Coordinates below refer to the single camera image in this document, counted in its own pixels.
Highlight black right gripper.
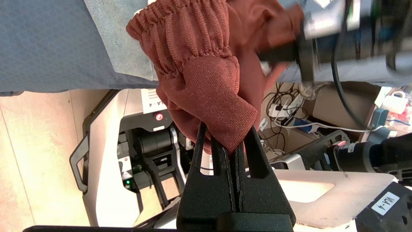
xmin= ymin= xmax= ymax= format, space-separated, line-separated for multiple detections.
xmin=257 ymin=32 xmax=387 ymax=83

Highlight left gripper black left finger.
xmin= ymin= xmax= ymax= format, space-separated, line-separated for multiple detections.
xmin=176 ymin=122 xmax=237 ymax=231

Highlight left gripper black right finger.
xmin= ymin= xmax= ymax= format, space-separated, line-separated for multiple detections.
xmin=230 ymin=126 xmax=296 ymax=231

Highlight rust brown shorts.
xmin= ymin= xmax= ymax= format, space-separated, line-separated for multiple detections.
xmin=126 ymin=0 xmax=304 ymax=155

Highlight silver robot base chassis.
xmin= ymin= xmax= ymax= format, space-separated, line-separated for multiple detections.
xmin=69 ymin=89 xmax=193 ymax=227

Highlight white power strip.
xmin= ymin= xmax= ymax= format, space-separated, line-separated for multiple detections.
xmin=269 ymin=95 xmax=304 ymax=118

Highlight small blue plug adapter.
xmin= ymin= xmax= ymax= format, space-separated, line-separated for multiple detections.
xmin=295 ymin=118 xmax=317 ymax=133

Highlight blue-grey charger box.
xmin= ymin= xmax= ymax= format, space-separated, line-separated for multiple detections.
xmin=370 ymin=108 xmax=389 ymax=129

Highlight black block with white label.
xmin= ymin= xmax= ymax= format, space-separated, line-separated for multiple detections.
xmin=355 ymin=182 xmax=412 ymax=232

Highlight blue bed cover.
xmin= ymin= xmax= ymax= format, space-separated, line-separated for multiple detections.
xmin=0 ymin=0 xmax=412 ymax=97

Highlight tangled thin black cables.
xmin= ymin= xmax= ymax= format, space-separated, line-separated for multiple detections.
xmin=264 ymin=83 xmax=301 ymax=152

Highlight smooth black right arm cable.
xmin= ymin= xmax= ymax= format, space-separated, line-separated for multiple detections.
xmin=332 ymin=0 xmax=370 ymax=129

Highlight long white cable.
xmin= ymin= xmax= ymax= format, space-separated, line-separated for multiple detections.
xmin=274 ymin=120 xmax=385 ymax=133

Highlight white object with handle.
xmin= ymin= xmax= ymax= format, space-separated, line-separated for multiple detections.
xmin=381 ymin=91 xmax=408 ymax=115

